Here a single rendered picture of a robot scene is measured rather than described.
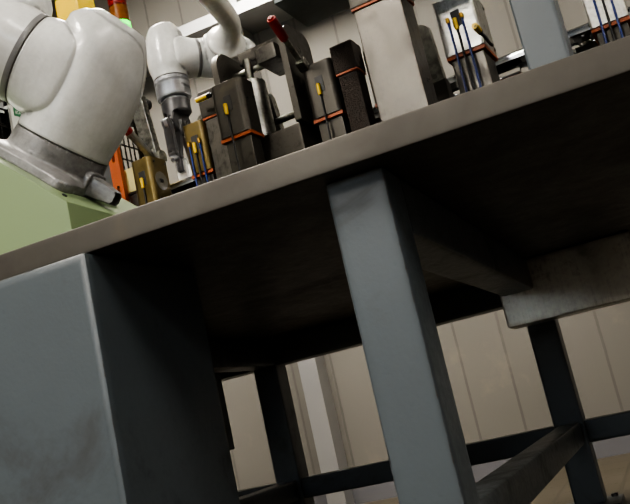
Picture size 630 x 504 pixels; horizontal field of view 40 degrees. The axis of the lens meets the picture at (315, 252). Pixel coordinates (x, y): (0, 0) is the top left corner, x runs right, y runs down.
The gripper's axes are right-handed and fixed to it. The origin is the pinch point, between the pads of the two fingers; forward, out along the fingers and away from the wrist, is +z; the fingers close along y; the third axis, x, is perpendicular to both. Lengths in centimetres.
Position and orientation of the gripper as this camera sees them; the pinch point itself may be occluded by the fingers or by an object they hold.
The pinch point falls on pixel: (189, 175)
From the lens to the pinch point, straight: 221.4
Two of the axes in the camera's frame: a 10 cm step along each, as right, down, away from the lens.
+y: 4.5, 0.9, 8.9
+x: -8.7, 2.8, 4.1
